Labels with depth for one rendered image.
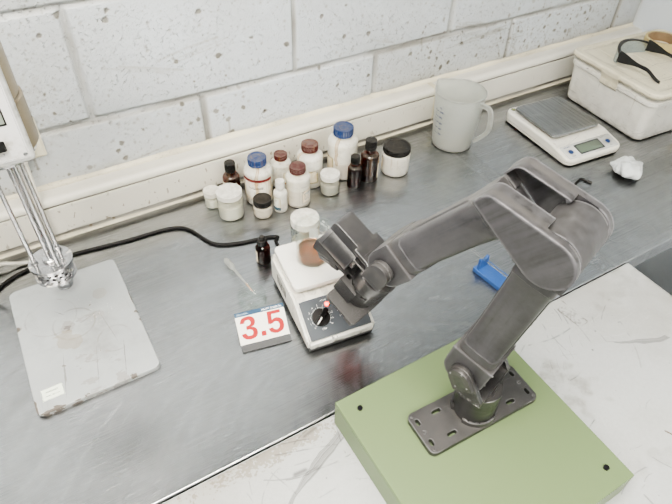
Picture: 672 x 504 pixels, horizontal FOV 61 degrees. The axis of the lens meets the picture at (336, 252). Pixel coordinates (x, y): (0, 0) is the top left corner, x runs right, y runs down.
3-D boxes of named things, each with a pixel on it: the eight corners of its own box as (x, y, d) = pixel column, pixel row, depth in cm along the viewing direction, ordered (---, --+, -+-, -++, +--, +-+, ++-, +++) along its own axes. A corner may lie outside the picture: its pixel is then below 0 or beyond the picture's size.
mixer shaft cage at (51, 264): (82, 279, 94) (30, 151, 77) (38, 294, 92) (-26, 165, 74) (73, 254, 98) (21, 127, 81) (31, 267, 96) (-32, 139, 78)
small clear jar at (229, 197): (217, 207, 130) (213, 184, 126) (242, 204, 131) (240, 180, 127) (220, 224, 126) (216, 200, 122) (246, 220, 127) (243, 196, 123)
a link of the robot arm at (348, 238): (305, 253, 86) (333, 215, 76) (342, 224, 91) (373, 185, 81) (356, 310, 85) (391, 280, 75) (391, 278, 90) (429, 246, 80)
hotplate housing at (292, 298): (374, 332, 105) (378, 304, 100) (308, 355, 101) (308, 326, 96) (327, 254, 120) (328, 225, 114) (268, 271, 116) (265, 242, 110)
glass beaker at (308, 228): (288, 256, 107) (286, 222, 101) (315, 243, 110) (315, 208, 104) (310, 278, 103) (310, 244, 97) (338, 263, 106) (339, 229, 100)
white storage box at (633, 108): (727, 117, 165) (754, 69, 155) (636, 147, 153) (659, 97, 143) (642, 71, 185) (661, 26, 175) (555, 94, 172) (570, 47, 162)
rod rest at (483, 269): (520, 292, 114) (525, 280, 111) (509, 300, 112) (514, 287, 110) (483, 263, 119) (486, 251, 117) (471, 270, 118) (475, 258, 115)
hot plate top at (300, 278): (356, 275, 105) (356, 272, 104) (295, 294, 101) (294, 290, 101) (330, 234, 113) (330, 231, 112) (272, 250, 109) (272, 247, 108)
